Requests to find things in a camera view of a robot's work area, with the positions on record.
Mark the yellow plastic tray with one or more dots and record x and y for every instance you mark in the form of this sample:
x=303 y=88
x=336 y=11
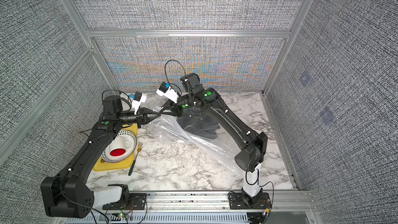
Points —
x=101 y=165

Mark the white patterned plate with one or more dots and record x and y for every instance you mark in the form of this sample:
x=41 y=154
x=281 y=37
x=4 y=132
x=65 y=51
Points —
x=124 y=139

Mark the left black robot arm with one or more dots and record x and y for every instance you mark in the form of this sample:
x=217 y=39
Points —
x=66 y=194

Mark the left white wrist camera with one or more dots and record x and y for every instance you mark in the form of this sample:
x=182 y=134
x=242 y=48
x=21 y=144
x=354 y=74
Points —
x=137 y=99

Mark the clear plastic vacuum bag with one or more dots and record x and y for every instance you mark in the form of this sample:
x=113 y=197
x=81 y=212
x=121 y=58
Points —
x=223 y=148

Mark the green handled fork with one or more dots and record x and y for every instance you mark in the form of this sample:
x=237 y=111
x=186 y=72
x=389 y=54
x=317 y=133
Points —
x=139 y=149

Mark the aluminium front rail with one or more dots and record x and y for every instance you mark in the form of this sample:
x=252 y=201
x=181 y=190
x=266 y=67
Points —
x=211 y=201

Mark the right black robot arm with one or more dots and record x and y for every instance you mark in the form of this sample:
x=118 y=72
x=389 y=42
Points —
x=251 y=143

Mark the red item on plate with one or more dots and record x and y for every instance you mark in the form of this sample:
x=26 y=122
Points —
x=117 y=152

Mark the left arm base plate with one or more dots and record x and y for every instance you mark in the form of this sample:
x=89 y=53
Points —
x=133 y=201

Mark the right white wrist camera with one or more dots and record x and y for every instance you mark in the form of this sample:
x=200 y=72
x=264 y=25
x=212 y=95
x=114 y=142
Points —
x=166 y=90

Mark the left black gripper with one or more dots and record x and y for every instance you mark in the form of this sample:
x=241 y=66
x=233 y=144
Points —
x=141 y=117

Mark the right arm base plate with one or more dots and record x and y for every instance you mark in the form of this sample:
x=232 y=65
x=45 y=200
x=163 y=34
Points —
x=241 y=200

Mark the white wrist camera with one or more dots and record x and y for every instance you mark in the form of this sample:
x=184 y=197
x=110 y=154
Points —
x=137 y=99
x=166 y=90

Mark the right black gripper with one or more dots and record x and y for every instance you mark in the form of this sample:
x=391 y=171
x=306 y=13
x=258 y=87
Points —
x=174 y=107

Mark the white slotted cable duct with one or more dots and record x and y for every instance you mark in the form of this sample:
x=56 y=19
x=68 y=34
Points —
x=165 y=218

